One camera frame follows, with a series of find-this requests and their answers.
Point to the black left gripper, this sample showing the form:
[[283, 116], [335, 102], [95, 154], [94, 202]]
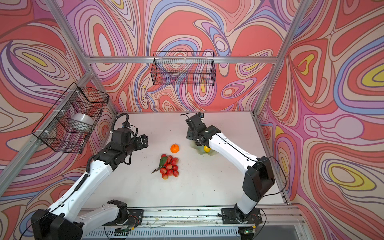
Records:
[[139, 145]]

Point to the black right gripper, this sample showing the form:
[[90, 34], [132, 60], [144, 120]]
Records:
[[189, 135]]

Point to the yellow fake mango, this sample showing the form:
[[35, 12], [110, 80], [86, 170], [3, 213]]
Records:
[[207, 149]]

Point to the small orange tangerine with stem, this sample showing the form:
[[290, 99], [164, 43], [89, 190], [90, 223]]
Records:
[[174, 148]]

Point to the red lychee bunch with leaf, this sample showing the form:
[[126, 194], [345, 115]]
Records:
[[168, 166]]

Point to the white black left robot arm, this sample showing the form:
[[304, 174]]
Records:
[[62, 221]]

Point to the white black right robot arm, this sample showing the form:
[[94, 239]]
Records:
[[258, 172]]

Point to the green scalloped fruit bowl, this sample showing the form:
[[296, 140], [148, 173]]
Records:
[[202, 150]]

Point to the black wire basket left wall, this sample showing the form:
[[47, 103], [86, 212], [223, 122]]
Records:
[[68, 125]]

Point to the black wire basket wall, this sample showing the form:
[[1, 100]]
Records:
[[68, 125], [183, 68]]

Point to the black wire basket back wall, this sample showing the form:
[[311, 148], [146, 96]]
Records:
[[183, 68]]

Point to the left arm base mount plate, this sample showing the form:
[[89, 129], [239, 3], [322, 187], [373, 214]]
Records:
[[133, 218]]

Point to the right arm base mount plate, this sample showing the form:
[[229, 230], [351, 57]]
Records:
[[231, 216]]

